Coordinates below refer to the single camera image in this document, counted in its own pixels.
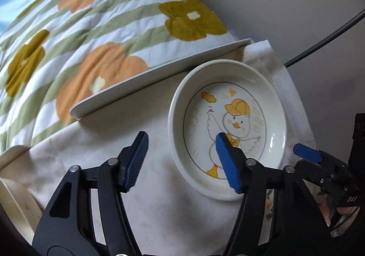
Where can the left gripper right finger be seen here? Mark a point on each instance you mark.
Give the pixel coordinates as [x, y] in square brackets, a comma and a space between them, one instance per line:
[250, 178]

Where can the large white deep plate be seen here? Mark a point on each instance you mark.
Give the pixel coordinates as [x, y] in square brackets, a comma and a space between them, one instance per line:
[21, 208]

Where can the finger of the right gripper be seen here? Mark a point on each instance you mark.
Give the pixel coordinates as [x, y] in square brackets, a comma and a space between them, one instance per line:
[307, 153]

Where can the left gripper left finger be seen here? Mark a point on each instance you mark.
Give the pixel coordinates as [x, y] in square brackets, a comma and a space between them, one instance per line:
[115, 177]

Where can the floral striped quilt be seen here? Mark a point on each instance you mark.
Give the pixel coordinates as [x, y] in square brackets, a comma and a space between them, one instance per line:
[57, 53]

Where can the person's right hand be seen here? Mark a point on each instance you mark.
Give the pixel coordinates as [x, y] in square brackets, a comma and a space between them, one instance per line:
[338, 219]

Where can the duck pattern plate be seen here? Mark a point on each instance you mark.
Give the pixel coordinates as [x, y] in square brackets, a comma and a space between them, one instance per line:
[233, 98]

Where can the small white rectangular tray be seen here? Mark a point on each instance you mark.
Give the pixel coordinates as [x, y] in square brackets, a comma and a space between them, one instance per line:
[11, 154]

